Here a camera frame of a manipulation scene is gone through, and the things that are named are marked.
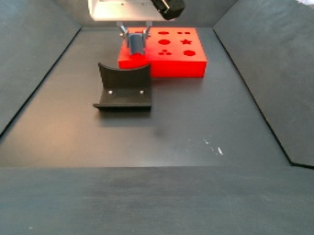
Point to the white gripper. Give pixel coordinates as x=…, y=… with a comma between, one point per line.
x=128, y=10

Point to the red shape sorter box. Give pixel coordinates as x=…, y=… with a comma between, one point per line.
x=172, y=51

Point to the black curved holder stand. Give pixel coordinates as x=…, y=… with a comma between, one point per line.
x=127, y=88

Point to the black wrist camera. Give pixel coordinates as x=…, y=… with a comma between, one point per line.
x=170, y=8

